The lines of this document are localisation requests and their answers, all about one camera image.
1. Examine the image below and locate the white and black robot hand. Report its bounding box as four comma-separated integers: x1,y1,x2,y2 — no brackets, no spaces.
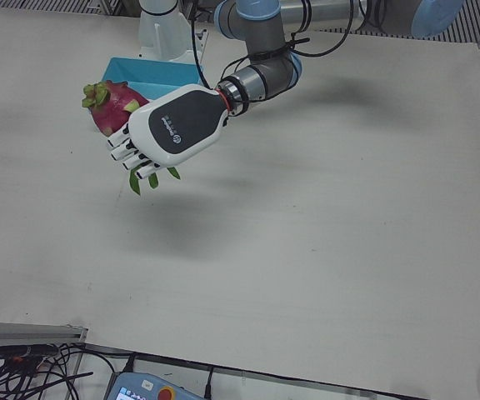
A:
105,82,231,181

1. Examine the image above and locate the pink dragon fruit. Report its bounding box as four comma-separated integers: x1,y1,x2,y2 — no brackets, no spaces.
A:
82,80,182,197

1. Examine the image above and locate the light blue plastic bin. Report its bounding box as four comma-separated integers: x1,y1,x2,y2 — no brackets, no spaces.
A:
101,57,204,135

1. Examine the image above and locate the grey teach pendant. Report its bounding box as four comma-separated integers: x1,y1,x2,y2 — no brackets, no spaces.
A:
103,370,202,400

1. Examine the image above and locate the black tube with red band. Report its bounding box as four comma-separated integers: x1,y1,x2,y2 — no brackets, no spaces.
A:
0,342,60,364

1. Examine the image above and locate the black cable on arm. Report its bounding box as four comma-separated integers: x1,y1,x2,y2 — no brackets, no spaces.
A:
188,0,360,91

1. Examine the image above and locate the white camera stand base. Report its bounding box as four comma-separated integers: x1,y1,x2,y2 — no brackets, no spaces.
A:
136,0,210,65

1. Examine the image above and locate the aluminium profile rail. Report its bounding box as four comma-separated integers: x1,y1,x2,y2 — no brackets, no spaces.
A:
0,321,89,344

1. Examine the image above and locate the black cable bundle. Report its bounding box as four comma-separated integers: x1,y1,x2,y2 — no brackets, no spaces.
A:
0,343,137,400

